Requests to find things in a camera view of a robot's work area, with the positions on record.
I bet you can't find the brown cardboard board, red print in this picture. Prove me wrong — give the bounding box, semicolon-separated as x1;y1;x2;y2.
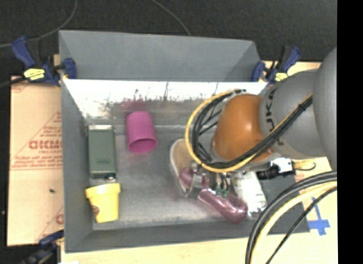
6;76;65;247

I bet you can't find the yellow plastic cup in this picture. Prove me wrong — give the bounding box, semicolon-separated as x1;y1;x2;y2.
85;182;122;224

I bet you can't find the pink plastic cup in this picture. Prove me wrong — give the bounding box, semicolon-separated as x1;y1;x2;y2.
125;111;158;154

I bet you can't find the grey metal bin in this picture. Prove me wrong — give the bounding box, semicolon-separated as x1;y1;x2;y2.
58;30;309;253

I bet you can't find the black cylinder on white bracket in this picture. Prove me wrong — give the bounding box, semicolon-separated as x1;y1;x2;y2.
256;157;293;180

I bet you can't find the white plastic bottle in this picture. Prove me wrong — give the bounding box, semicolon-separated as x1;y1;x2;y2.
231;170;268;220

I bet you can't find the dark green flat block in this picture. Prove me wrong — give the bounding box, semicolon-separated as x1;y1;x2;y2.
87;124;118;182

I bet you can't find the beige oval bowl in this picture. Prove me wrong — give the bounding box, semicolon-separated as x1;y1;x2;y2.
169;139;200;193

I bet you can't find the purple clear plastic bottle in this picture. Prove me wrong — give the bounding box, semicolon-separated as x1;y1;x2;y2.
178;167;248;224

